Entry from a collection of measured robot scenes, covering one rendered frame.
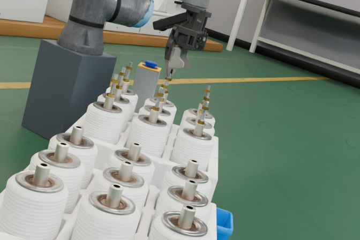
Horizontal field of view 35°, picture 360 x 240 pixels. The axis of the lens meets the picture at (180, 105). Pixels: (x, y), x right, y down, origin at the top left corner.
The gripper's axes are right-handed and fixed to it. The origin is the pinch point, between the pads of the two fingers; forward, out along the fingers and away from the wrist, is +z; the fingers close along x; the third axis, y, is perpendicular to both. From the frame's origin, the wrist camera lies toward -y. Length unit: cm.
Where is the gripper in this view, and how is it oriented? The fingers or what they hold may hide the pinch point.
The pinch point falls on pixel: (168, 71)
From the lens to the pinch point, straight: 164.2
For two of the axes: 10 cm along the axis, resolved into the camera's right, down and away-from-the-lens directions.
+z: -2.8, 9.4, 2.1
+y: 8.3, 3.5, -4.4
